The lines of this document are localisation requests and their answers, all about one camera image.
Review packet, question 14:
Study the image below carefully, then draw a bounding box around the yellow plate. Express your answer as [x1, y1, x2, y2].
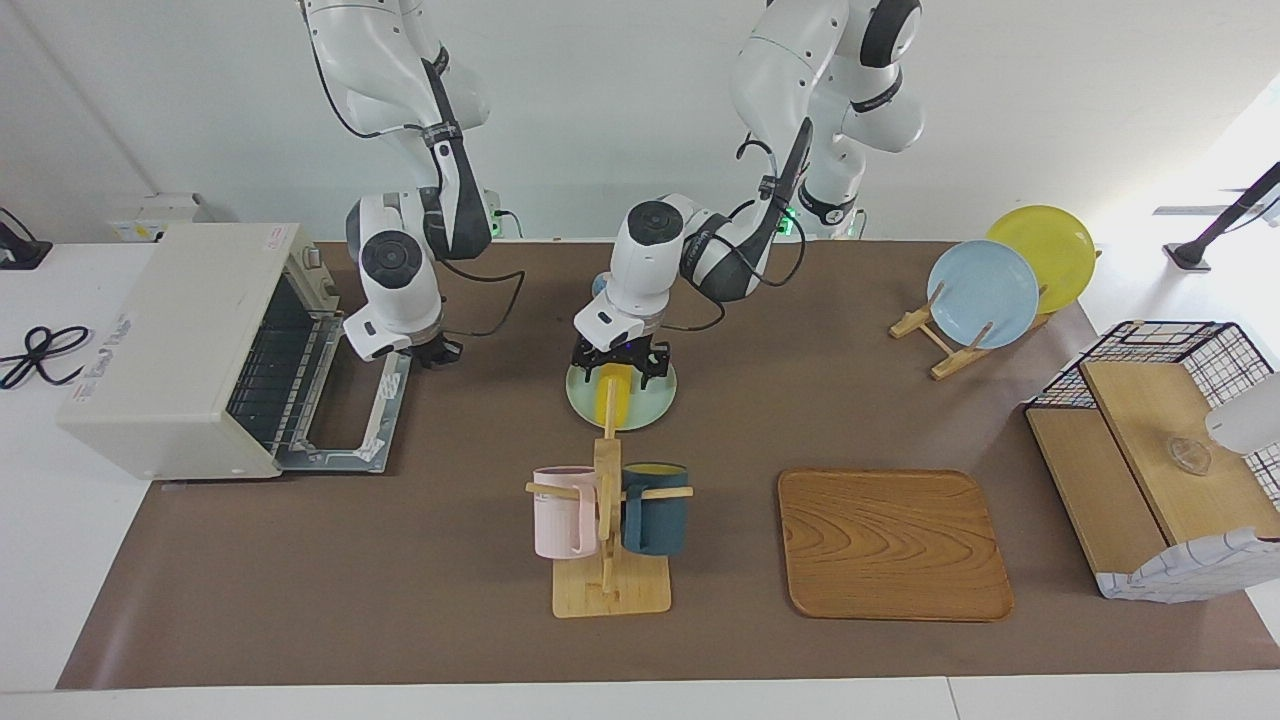
[987, 205, 1099, 317]

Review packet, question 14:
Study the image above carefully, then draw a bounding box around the wooden plate rack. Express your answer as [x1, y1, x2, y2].
[890, 250, 1104, 382]

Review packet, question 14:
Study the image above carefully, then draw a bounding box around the pink mug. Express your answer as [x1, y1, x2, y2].
[532, 466, 599, 561]

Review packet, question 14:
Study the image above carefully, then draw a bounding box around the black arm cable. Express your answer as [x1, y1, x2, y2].
[660, 135, 809, 333]
[438, 258, 526, 338]

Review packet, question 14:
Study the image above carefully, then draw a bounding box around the light blue plate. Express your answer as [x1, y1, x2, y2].
[927, 240, 1040, 350]

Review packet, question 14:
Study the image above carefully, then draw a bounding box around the wooden serving tray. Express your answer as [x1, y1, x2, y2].
[778, 469, 1014, 623]

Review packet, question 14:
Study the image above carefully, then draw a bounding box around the beige toaster oven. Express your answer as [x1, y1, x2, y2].
[57, 222, 413, 483]

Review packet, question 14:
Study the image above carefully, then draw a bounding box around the coiled black cable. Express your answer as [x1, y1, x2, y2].
[0, 326, 91, 391]

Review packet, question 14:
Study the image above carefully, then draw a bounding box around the brown table mat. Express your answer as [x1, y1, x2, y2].
[57, 240, 1280, 691]

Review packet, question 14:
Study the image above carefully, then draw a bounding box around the white wall box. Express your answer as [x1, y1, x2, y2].
[105, 193, 213, 244]

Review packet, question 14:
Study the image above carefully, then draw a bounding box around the dark blue mug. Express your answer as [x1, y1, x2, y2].
[621, 462, 690, 558]

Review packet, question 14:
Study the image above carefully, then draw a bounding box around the yellow corn cob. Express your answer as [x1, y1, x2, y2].
[597, 364, 634, 433]

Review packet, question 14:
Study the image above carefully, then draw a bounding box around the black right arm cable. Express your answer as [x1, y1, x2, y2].
[438, 258, 526, 338]

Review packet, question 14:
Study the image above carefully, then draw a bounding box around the pale green plate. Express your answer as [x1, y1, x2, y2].
[566, 355, 678, 433]

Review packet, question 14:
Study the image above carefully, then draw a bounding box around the small clear glass dish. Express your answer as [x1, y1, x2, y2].
[1165, 437, 1213, 476]

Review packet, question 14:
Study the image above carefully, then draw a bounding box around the wire basket wooden shelf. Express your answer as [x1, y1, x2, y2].
[1025, 320, 1280, 603]

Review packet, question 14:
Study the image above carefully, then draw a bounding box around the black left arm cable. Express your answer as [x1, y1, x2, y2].
[660, 135, 809, 333]

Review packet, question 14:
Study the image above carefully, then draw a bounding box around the black angled stand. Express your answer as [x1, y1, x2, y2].
[1163, 162, 1280, 273]

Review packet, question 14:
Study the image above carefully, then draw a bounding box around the black desk clamp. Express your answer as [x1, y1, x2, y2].
[0, 207, 53, 271]

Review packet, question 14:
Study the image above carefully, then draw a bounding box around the wooden mug tree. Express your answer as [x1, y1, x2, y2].
[526, 378, 694, 619]

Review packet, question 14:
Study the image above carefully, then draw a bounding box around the white rounded device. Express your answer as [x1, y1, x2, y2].
[1205, 372, 1280, 456]

